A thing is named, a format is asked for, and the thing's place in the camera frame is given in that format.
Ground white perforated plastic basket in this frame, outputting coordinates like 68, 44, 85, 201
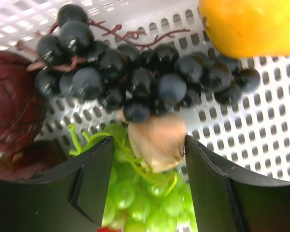
0, 0, 290, 181

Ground beige fake garlic clove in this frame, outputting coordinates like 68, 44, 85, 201
127, 113, 187, 173

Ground dark purple fake grapes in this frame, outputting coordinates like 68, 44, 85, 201
28, 4, 261, 123

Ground red fake apple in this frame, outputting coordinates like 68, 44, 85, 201
97, 227, 122, 232

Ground orange fake orange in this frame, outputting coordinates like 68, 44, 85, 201
199, 0, 290, 58

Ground green fake grapes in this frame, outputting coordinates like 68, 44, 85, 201
68, 124, 198, 232

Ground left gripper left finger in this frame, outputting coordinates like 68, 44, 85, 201
0, 137, 114, 232

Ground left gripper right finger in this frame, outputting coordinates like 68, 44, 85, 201
185, 136, 290, 232

